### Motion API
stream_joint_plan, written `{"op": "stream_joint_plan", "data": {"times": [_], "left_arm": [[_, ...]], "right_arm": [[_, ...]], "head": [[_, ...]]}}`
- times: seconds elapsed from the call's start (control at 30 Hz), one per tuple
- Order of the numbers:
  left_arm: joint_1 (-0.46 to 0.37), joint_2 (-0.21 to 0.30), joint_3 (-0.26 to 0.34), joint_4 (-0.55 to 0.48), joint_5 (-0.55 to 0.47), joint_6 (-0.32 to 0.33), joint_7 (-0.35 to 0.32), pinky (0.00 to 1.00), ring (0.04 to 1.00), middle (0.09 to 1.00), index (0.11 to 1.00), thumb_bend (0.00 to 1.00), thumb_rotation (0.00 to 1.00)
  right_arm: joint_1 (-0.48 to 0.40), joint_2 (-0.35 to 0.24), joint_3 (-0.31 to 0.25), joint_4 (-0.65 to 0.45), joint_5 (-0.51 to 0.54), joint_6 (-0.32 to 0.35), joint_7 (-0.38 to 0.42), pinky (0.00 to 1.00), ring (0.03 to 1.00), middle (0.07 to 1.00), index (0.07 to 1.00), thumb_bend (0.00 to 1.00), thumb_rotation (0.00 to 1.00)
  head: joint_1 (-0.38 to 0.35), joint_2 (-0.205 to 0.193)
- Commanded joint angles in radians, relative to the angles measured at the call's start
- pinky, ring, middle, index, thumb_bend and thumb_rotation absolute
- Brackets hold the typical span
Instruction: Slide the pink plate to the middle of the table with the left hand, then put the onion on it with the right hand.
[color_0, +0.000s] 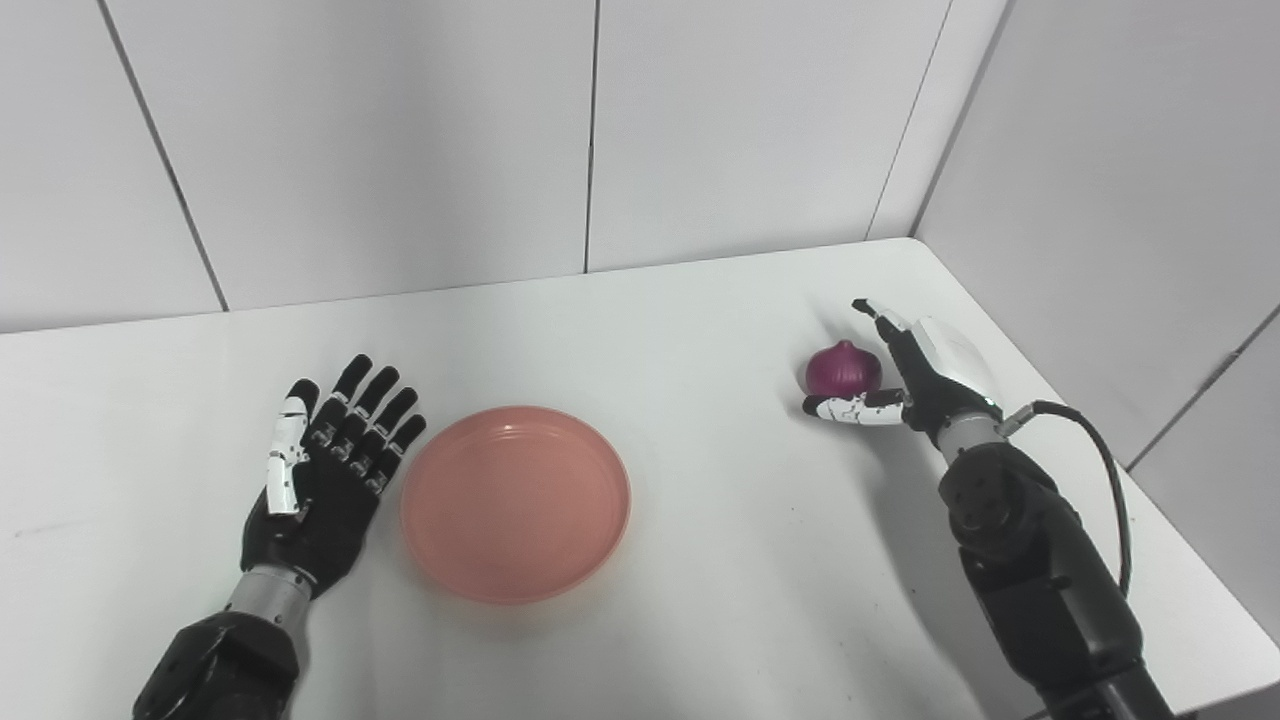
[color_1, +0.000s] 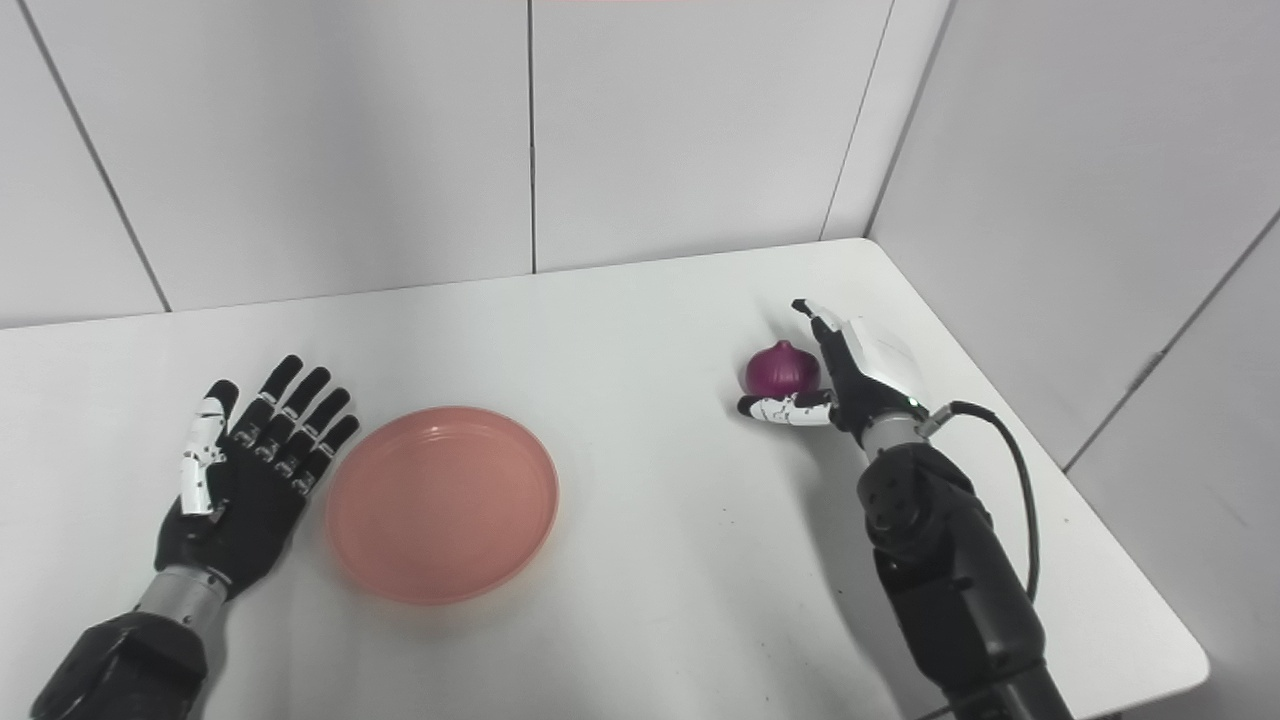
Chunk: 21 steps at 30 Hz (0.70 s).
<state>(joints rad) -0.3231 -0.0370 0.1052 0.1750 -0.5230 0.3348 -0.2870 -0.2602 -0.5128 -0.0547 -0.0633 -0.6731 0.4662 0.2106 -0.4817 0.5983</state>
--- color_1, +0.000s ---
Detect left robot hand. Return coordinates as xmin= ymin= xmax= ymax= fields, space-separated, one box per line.
xmin=154 ymin=354 xmax=361 ymax=601

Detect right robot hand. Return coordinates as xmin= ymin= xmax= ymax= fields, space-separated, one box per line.
xmin=738 ymin=298 xmax=933 ymax=447

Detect purple red onion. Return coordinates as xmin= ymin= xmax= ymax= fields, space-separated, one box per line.
xmin=745 ymin=340 xmax=823 ymax=397

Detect pink round plate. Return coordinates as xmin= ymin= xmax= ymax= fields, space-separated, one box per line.
xmin=326 ymin=405 xmax=560 ymax=606

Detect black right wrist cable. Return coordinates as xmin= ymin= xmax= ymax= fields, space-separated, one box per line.
xmin=918 ymin=400 xmax=1041 ymax=604

